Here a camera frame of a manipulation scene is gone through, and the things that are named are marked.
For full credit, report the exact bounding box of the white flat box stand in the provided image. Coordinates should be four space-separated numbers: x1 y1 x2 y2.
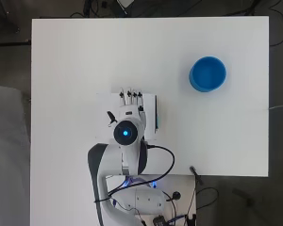
95 92 160 141

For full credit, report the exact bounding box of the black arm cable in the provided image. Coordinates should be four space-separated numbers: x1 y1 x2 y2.
94 144 176 203

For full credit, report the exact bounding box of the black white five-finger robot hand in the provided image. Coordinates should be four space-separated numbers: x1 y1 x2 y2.
107 87 147 129

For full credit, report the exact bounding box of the blue round tub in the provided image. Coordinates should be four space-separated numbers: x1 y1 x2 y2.
189 56 227 93

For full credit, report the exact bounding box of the thin white cable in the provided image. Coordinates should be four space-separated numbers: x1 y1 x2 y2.
268 102 283 111

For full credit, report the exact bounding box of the black cable by clamp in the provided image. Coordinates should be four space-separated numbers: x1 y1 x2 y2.
191 186 220 211

